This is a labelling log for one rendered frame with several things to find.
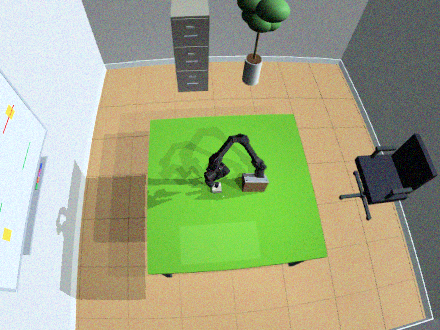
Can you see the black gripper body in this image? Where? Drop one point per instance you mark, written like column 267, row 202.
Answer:
column 225, row 170

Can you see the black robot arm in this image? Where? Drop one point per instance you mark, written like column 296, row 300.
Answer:
column 215, row 165

